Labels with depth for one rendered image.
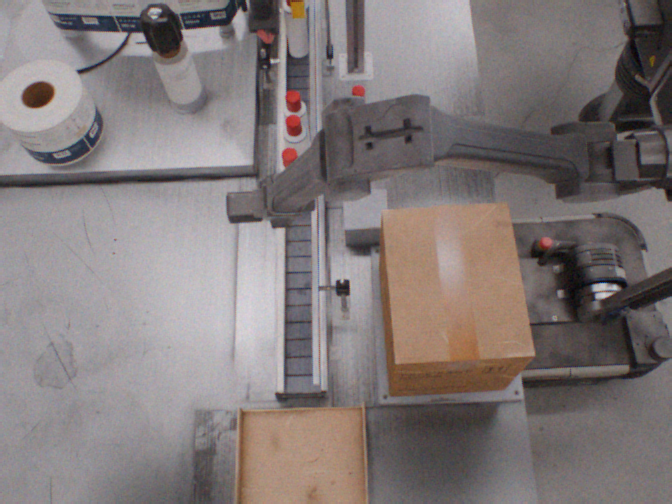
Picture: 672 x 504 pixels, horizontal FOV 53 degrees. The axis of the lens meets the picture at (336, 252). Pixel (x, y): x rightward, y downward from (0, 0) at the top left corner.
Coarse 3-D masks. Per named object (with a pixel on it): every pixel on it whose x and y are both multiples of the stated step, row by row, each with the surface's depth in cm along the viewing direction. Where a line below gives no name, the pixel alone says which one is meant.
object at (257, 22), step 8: (248, 0) 146; (272, 0) 146; (256, 8) 147; (264, 8) 147; (272, 8) 148; (256, 16) 149; (264, 16) 149; (272, 16) 150; (248, 24) 149; (256, 24) 149; (264, 24) 149; (272, 24) 149; (256, 32) 150
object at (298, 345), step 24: (288, 48) 175; (288, 72) 172; (288, 240) 152; (288, 264) 150; (288, 288) 148; (288, 312) 145; (288, 336) 143; (312, 336) 143; (288, 360) 141; (312, 360) 141; (288, 384) 139; (312, 384) 139
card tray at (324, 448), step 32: (256, 416) 141; (288, 416) 141; (320, 416) 141; (352, 416) 140; (256, 448) 139; (288, 448) 138; (320, 448) 138; (352, 448) 138; (256, 480) 136; (288, 480) 136; (320, 480) 136; (352, 480) 135
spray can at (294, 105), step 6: (288, 96) 144; (294, 96) 144; (288, 102) 143; (294, 102) 143; (300, 102) 145; (288, 108) 145; (294, 108) 145; (300, 108) 146; (288, 114) 147; (300, 114) 147; (306, 114) 149; (306, 120) 150; (306, 126) 152
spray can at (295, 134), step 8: (288, 120) 141; (296, 120) 141; (288, 128) 141; (296, 128) 141; (304, 128) 145; (288, 136) 144; (296, 136) 144; (304, 136) 144; (288, 144) 146; (296, 144) 145; (304, 144) 146
